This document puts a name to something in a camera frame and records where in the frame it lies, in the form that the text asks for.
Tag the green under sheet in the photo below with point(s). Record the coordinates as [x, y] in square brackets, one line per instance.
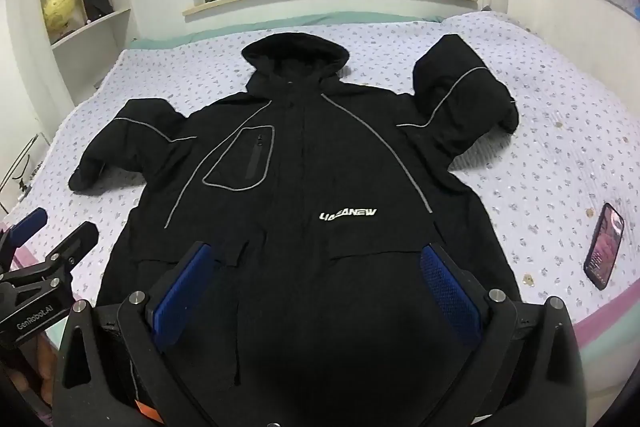
[200, 36]

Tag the black hooded jacket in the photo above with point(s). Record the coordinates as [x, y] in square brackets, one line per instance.
[300, 157]

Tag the yellow globe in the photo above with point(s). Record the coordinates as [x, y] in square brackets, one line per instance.
[58, 13]

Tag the black smartphone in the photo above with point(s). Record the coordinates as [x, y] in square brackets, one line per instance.
[605, 247]

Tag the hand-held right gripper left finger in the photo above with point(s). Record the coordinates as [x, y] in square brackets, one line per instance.
[176, 299]

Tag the floral white bed sheet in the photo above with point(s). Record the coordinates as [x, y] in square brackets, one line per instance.
[525, 177]

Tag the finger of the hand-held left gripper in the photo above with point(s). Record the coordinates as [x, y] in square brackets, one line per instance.
[75, 244]
[29, 224]

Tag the black box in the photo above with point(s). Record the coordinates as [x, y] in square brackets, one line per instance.
[96, 3]

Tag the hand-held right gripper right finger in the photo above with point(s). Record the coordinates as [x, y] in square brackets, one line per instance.
[451, 299]

